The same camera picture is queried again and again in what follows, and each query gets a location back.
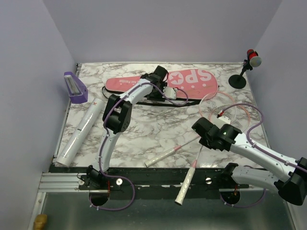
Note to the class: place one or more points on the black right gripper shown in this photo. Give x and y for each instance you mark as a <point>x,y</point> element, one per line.
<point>203,141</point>

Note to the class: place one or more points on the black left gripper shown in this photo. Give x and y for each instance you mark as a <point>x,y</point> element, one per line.
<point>159,97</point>

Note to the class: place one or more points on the pink racket cover bag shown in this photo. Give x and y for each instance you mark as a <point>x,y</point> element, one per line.
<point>197,83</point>

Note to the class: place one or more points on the grey shuttlecock tube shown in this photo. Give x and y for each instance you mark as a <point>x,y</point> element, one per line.
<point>70,150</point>

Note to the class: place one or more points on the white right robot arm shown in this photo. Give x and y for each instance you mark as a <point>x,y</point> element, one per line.
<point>282,174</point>

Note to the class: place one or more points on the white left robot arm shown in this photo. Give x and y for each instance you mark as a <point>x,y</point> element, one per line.
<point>117,116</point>

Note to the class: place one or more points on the black microphone stand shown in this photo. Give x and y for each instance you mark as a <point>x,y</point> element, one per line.
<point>237,81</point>

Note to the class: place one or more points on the purple metronome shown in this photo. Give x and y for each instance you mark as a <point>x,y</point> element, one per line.
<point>77,90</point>

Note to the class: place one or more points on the red grey microphone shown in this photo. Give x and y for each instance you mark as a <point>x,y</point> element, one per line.
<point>253,58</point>

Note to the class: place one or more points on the brass fitting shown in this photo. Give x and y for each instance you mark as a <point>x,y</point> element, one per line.
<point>40,222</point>

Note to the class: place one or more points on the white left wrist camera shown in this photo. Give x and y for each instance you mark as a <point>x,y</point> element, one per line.
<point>170,93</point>

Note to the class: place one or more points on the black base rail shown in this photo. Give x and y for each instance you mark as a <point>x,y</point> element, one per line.
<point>156,183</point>

